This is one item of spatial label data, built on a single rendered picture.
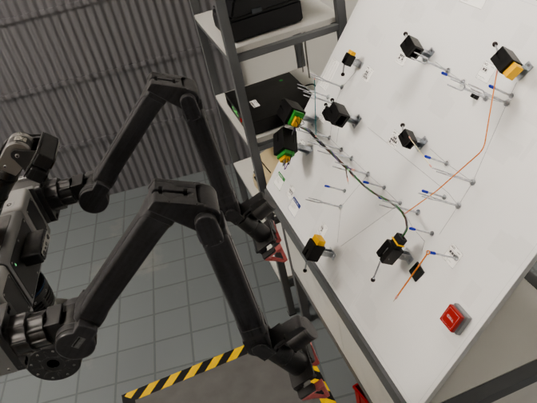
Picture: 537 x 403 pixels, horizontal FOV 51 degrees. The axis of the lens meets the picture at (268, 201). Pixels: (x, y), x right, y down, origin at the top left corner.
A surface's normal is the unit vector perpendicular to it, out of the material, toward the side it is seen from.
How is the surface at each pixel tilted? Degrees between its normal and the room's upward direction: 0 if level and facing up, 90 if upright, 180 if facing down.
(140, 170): 90
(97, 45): 90
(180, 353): 0
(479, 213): 53
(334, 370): 0
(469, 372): 0
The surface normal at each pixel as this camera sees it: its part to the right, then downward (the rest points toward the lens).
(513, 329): -0.18, -0.78
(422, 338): -0.85, -0.20
